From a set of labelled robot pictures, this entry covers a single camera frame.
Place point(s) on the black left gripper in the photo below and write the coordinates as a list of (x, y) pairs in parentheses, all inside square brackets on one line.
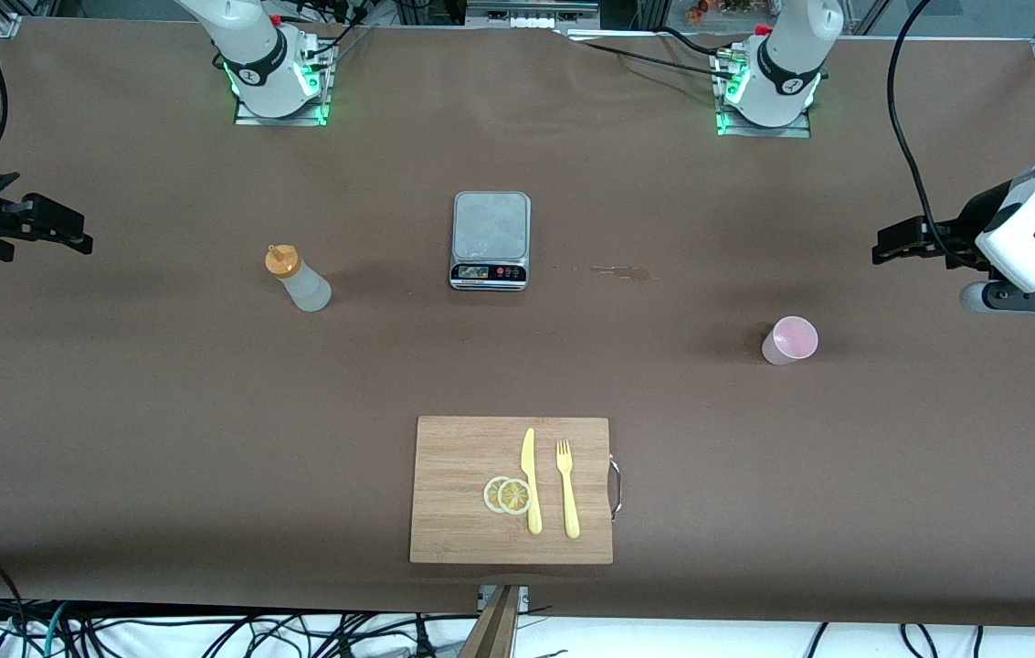
[(972, 219)]

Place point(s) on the pink plastic cup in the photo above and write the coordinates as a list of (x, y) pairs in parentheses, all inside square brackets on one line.
[(789, 343)]

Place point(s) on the orange-capped squeeze bottle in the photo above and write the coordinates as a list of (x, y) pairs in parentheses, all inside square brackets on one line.
[(302, 285)]

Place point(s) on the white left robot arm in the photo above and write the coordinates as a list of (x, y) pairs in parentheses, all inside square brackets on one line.
[(791, 55)]

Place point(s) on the brown table cover sheet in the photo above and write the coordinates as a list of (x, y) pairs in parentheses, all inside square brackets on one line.
[(206, 457)]

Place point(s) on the silver digital kitchen scale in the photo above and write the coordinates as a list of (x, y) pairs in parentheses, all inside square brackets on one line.
[(491, 224)]

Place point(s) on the yellow plastic fork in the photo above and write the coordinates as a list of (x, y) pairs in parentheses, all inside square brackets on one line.
[(568, 493)]

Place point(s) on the white power strip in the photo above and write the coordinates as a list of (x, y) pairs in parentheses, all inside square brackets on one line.
[(531, 16)]

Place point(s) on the yellow plastic knife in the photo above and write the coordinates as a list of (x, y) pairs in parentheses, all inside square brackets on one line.
[(531, 484)]

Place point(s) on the lemon slice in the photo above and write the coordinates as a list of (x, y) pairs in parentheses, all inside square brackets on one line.
[(514, 496), (490, 494)]

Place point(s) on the wooden cutting board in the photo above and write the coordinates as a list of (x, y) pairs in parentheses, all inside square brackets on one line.
[(462, 457)]

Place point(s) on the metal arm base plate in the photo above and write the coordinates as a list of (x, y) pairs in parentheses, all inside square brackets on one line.
[(316, 100), (805, 128)]

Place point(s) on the small metal bracket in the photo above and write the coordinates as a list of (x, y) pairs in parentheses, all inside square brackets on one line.
[(522, 596)]

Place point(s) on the wooden post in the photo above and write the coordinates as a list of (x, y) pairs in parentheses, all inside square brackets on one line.
[(491, 631)]

